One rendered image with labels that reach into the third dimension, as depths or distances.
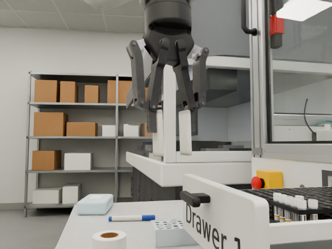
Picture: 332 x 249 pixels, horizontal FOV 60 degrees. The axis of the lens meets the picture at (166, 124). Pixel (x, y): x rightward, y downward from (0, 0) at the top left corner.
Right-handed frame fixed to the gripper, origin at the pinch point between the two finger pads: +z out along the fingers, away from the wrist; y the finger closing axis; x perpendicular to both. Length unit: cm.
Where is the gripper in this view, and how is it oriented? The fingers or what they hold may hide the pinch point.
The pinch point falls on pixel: (171, 134)
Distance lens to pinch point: 44.8
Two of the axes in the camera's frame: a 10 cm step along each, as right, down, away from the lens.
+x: -3.7, 0.6, 9.3
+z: 0.3, 10.0, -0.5
